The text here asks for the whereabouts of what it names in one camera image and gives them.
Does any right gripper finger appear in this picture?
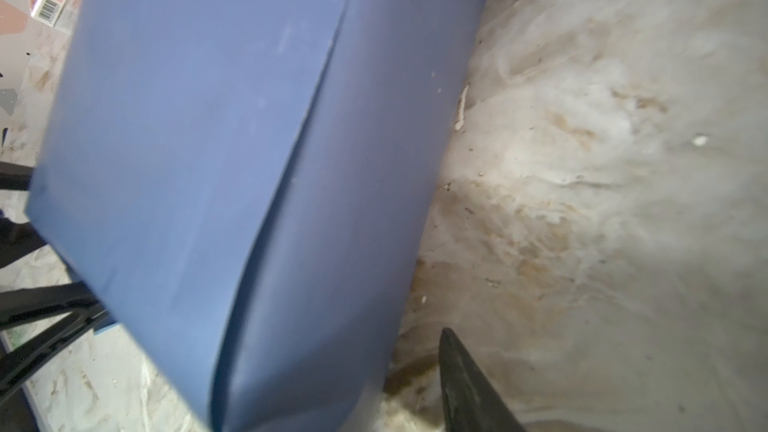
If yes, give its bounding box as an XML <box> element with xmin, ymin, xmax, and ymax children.
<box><xmin>438</xmin><ymin>327</ymin><xmax>525</xmax><ymax>432</ymax></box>

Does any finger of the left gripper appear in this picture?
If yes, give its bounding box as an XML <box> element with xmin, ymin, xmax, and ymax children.
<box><xmin>1</xmin><ymin>282</ymin><xmax>112</xmax><ymax>403</ymax></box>
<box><xmin>0</xmin><ymin>162</ymin><xmax>47</xmax><ymax>268</ymax></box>

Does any blue wrapping paper sheet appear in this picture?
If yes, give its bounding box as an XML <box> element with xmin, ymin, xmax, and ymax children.
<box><xmin>26</xmin><ymin>0</ymin><xmax>486</xmax><ymax>431</ymax></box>

